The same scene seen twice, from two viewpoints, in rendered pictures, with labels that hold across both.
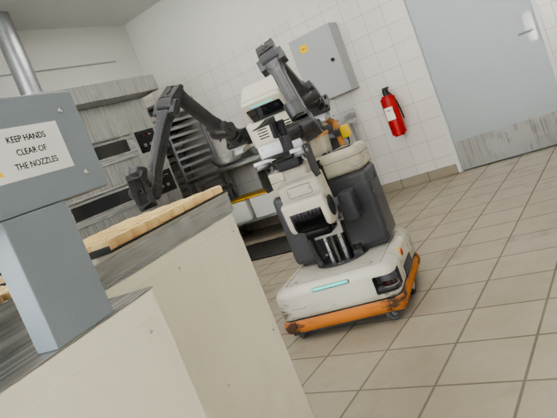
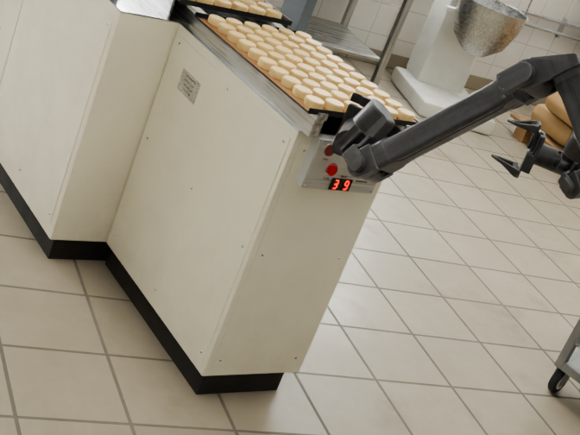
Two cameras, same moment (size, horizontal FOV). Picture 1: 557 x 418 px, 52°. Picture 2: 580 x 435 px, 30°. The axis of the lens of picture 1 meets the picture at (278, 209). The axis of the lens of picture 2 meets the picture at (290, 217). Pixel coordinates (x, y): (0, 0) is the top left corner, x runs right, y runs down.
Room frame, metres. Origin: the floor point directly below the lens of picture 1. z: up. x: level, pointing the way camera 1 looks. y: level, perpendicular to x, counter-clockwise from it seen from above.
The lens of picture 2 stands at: (2.74, -2.15, 1.67)
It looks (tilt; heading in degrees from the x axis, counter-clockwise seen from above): 22 degrees down; 115
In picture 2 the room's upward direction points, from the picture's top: 22 degrees clockwise
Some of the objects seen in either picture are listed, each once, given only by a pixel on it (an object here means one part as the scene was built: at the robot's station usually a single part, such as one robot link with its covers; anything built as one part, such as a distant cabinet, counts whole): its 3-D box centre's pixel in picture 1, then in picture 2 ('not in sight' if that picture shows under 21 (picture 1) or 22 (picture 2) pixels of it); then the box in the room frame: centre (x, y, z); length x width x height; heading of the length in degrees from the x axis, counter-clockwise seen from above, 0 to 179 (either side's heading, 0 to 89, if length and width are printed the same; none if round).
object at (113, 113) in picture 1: (97, 205); not in sight; (5.52, 1.61, 1.00); 1.56 x 1.20 x 2.01; 145
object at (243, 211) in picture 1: (248, 206); not in sight; (6.55, 0.32, 0.36); 0.46 x 0.38 x 0.26; 143
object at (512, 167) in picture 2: (147, 199); (511, 157); (2.06, 0.43, 0.95); 0.09 x 0.07 x 0.07; 22
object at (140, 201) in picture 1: (139, 191); (544, 155); (2.13, 0.46, 0.99); 0.07 x 0.07 x 0.10; 22
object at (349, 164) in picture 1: (326, 198); not in sight; (3.00, -0.26, 0.59); 0.55 x 0.34 x 0.83; 67
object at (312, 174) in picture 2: not in sight; (343, 164); (1.72, 0.27, 0.77); 0.24 x 0.04 x 0.14; 65
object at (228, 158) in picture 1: (227, 158); not in sight; (6.53, 0.33, 0.95); 0.39 x 0.39 x 0.14
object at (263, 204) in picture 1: (274, 197); not in sight; (6.31, -0.01, 0.36); 0.46 x 0.38 x 0.26; 145
